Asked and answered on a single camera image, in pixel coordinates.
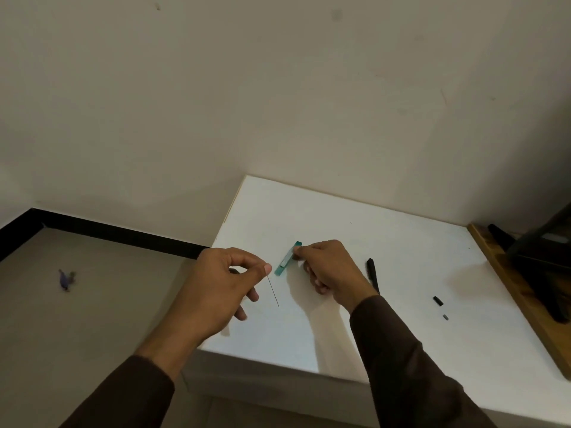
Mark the person's right hand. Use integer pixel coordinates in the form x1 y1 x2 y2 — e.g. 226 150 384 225
293 240 379 313

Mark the person's left hand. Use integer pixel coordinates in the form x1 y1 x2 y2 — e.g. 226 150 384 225
157 247 273 353

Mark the teal lead refill case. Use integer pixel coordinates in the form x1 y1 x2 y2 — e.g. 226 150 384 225
274 240 303 277

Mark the person's left forearm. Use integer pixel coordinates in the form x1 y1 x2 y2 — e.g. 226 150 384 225
58 323 201 428

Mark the person's right forearm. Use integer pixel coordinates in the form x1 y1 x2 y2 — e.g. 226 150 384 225
349 295 498 428

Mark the wooden board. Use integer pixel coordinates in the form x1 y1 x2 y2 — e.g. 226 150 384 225
467 223 571 382

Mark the black stand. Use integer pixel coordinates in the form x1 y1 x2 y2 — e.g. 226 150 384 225
487 202 571 325

